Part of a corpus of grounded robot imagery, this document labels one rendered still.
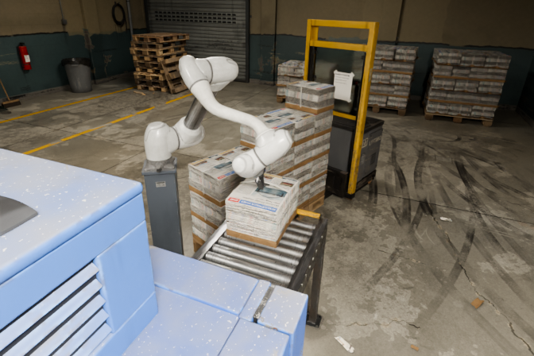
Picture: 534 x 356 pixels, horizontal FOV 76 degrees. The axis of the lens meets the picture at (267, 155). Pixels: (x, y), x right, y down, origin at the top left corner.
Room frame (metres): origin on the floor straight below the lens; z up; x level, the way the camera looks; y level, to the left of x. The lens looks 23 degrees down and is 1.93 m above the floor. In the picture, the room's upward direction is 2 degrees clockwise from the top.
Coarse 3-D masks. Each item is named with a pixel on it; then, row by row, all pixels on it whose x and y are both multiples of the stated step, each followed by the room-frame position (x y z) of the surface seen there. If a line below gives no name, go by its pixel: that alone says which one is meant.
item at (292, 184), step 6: (264, 174) 1.82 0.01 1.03; (270, 174) 1.82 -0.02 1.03; (270, 180) 1.73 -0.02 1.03; (276, 180) 1.73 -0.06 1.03; (282, 180) 1.74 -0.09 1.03; (288, 180) 1.74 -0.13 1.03; (294, 180) 1.75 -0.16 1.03; (282, 186) 1.66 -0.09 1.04; (288, 186) 1.67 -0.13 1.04; (294, 186) 1.67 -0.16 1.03; (294, 192) 1.68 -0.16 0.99; (294, 198) 1.69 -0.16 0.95; (294, 204) 1.70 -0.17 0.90; (294, 210) 1.71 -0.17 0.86; (288, 216) 1.62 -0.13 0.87
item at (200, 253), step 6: (222, 222) 1.64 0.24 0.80; (222, 228) 1.59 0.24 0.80; (216, 234) 1.53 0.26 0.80; (222, 234) 1.54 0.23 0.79; (210, 240) 1.48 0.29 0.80; (216, 240) 1.48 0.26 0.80; (204, 246) 1.43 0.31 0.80; (210, 246) 1.43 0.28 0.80; (198, 252) 1.38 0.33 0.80; (204, 252) 1.38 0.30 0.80; (198, 258) 1.33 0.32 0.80; (204, 258) 1.37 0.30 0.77
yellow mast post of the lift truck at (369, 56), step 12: (372, 24) 3.29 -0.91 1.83; (372, 36) 3.28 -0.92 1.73; (372, 48) 3.27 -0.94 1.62; (372, 60) 3.30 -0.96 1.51; (372, 72) 3.33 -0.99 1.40; (360, 84) 3.33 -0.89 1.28; (360, 96) 3.32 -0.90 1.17; (360, 108) 3.29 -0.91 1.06; (360, 120) 3.28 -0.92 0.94; (360, 132) 3.27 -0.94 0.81; (360, 144) 3.30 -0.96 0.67; (348, 180) 3.32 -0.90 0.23; (348, 192) 3.29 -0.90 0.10
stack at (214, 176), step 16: (304, 144) 2.89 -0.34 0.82; (208, 160) 2.45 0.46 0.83; (224, 160) 2.46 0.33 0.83; (288, 160) 2.72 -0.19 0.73; (304, 160) 2.89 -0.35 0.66; (192, 176) 2.34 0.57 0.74; (208, 176) 2.20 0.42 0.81; (224, 176) 2.17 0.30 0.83; (240, 176) 2.27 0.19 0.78; (288, 176) 2.72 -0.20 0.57; (304, 176) 2.90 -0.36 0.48; (192, 192) 2.34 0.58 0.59; (208, 192) 2.21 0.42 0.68; (224, 192) 2.16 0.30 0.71; (304, 192) 2.92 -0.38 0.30; (192, 208) 2.35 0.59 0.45; (208, 208) 2.22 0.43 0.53; (224, 208) 2.15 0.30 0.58; (304, 208) 2.94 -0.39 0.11; (192, 224) 2.37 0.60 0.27
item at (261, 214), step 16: (240, 192) 1.58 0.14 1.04; (256, 192) 1.58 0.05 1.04; (272, 192) 1.59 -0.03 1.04; (240, 208) 1.48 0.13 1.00; (256, 208) 1.45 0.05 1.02; (272, 208) 1.44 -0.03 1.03; (240, 224) 1.50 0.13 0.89; (256, 224) 1.46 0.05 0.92; (272, 224) 1.43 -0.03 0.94; (272, 240) 1.43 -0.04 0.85
